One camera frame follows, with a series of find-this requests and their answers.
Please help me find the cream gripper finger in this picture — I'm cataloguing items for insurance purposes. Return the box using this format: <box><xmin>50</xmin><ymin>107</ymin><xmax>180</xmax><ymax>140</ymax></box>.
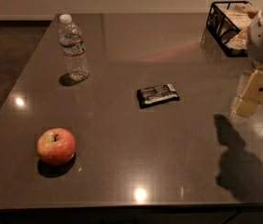
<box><xmin>230</xmin><ymin>96</ymin><xmax>261</xmax><ymax>118</ymax></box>

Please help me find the clear plastic water bottle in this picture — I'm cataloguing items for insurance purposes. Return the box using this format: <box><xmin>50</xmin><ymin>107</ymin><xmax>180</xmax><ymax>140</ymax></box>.
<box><xmin>59</xmin><ymin>14</ymin><xmax>89</xmax><ymax>82</ymax></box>

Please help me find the black snack bar wrapper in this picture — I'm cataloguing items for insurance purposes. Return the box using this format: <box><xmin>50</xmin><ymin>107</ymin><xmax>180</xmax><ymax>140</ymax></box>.
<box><xmin>137</xmin><ymin>83</ymin><xmax>180</xmax><ymax>108</ymax></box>

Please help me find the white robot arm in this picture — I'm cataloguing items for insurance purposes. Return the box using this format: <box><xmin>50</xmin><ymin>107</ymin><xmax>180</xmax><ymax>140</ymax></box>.
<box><xmin>231</xmin><ymin>8</ymin><xmax>263</xmax><ymax>118</ymax></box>

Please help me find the red apple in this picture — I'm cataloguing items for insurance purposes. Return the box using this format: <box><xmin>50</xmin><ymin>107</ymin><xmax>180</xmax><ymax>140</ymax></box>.
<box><xmin>36</xmin><ymin>128</ymin><xmax>76</xmax><ymax>166</ymax></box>

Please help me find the black wire basket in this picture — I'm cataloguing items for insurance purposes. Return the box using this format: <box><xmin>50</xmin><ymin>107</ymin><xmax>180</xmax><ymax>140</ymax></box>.
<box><xmin>206</xmin><ymin>1</ymin><xmax>252</xmax><ymax>57</ymax></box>

